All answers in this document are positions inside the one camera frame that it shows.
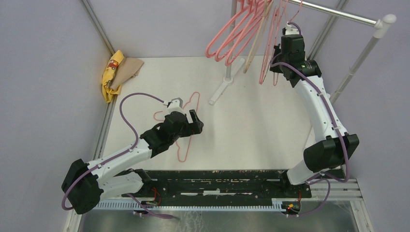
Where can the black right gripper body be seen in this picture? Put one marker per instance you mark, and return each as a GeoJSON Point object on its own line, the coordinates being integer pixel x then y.
{"type": "Point", "coordinates": [278, 57]}

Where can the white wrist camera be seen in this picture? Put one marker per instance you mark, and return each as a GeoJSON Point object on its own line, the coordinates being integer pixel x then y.
{"type": "Point", "coordinates": [291, 28]}
{"type": "Point", "coordinates": [175, 105]}

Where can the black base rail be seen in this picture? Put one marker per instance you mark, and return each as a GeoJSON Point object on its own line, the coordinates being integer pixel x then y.
{"type": "Point", "coordinates": [220, 188]}

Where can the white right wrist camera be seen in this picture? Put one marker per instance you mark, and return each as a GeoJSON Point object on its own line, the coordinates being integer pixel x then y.
{"type": "Point", "coordinates": [291, 28]}

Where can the silver clothes rack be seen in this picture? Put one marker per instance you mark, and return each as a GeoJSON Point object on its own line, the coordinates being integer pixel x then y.
{"type": "Point", "coordinates": [381, 26]}

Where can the thin pink wire hanger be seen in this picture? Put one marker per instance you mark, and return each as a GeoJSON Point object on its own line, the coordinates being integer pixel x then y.
{"type": "Point", "coordinates": [182, 160]}

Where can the yellow printed cloth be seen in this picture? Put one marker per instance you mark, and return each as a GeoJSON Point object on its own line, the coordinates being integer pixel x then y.
{"type": "Point", "coordinates": [108, 77]}

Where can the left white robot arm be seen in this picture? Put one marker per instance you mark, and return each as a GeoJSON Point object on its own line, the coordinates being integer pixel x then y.
{"type": "Point", "coordinates": [88, 183]}

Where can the white slotted cable duct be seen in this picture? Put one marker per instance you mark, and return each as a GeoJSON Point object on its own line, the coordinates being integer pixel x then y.
{"type": "Point", "coordinates": [132, 205]}

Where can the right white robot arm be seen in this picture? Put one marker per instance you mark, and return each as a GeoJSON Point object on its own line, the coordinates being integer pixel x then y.
{"type": "Point", "coordinates": [333, 145]}

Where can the beige cloth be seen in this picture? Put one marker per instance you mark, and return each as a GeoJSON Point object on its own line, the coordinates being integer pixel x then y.
{"type": "Point", "coordinates": [128, 68]}

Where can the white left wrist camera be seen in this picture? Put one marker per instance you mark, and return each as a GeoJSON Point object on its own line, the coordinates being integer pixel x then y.
{"type": "Point", "coordinates": [175, 105]}

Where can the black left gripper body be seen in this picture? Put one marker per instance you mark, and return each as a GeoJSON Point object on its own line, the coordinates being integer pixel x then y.
{"type": "Point", "coordinates": [188, 129]}

